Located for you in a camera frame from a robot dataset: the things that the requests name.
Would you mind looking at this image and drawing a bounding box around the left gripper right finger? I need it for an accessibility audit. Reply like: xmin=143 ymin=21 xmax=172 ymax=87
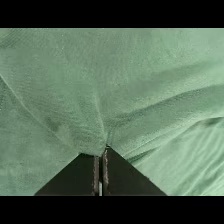
xmin=102 ymin=145 xmax=167 ymax=197

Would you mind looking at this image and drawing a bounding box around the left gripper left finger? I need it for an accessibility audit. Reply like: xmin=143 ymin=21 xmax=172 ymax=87
xmin=34 ymin=152 xmax=101 ymax=197

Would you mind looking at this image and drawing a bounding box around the green shirt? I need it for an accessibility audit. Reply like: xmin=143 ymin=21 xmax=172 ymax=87
xmin=0 ymin=28 xmax=224 ymax=197

